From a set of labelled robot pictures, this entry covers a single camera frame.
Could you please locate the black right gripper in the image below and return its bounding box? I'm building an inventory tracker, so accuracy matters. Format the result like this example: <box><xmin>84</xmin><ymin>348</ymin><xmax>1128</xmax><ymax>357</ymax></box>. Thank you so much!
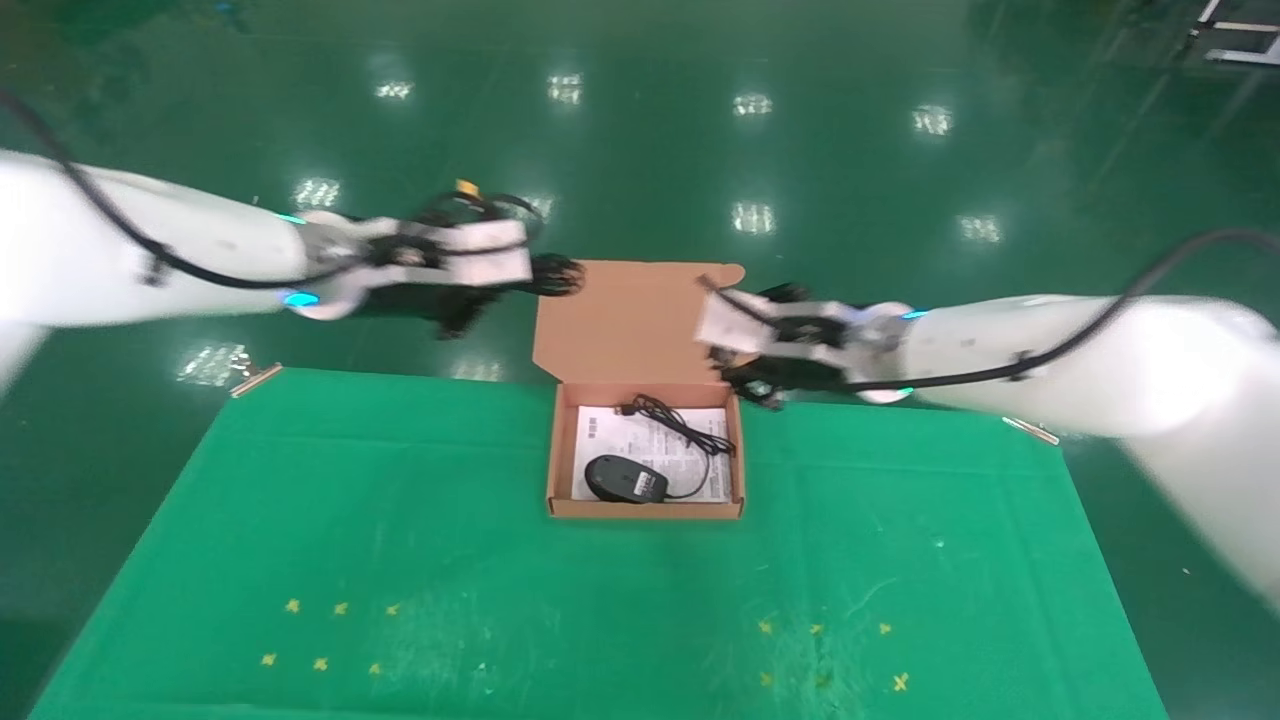
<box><xmin>718</xmin><ymin>283</ymin><xmax>853</xmax><ymax>411</ymax></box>

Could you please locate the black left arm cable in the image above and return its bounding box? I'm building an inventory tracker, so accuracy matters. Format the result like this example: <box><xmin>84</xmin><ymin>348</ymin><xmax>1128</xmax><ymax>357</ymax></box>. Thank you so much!
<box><xmin>0</xmin><ymin>90</ymin><xmax>546</xmax><ymax>293</ymax></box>

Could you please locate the open brown cardboard box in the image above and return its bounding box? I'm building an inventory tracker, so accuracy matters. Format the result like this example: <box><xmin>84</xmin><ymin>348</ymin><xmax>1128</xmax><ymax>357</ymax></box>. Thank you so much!
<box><xmin>531</xmin><ymin>260</ymin><xmax>746</xmax><ymax>519</ymax></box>

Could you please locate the white metal frame base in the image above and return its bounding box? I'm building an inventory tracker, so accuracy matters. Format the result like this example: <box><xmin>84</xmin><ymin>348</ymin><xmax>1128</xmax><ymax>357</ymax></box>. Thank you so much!
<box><xmin>1185</xmin><ymin>0</ymin><xmax>1280</xmax><ymax>67</ymax></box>

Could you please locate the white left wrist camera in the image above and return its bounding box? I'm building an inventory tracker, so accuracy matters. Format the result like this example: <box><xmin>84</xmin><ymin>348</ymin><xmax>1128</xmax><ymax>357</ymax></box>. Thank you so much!
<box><xmin>395</xmin><ymin>218</ymin><xmax>533</xmax><ymax>288</ymax></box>

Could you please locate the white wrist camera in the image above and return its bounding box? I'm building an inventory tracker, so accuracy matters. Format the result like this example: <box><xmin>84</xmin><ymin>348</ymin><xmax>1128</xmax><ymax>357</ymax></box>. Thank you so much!
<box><xmin>695</xmin><ymin>290</ymin><xmax>861</xmax><ymax>366</ymax></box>
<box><xmin>395</xmin><ymin>218</ymin><xmax>533</xmax><ymax>288</ymax></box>

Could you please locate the green table cloth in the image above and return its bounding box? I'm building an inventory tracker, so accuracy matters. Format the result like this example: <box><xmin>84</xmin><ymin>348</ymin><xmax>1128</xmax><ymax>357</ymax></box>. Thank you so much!
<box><xmin>28</xmin><ymin>367</ymin><xmax>1171</xmax><ymax>720</ymax></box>

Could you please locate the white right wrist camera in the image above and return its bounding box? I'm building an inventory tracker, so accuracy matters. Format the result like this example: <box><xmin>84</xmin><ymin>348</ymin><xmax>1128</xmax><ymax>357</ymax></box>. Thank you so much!
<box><xmin>695</xmin><ymin>290</ymin><xmax>861</xmax><ymax>366</ymax></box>

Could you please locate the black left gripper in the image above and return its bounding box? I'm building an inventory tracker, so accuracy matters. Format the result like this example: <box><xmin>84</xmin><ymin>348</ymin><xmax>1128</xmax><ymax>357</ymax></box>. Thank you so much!
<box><xmin>360</xmin><ymin>275</ymin><xmax>501</xmax><ymax>339</ymax></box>

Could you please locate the black wired computer mouse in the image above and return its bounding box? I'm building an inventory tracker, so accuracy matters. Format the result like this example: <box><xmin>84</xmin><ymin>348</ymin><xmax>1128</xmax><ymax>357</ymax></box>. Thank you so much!
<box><xmin>583</xmin><ymin>393</ymin><xmax>738</xmax><ymax>505</ymax></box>

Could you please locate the white printed instruction sheet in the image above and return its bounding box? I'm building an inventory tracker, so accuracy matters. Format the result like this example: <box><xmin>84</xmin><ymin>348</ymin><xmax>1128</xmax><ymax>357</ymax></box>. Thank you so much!
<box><xmin>572</xmin><ymin>405</ymin><xmax>731</xmax><ymax>503</ymax></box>

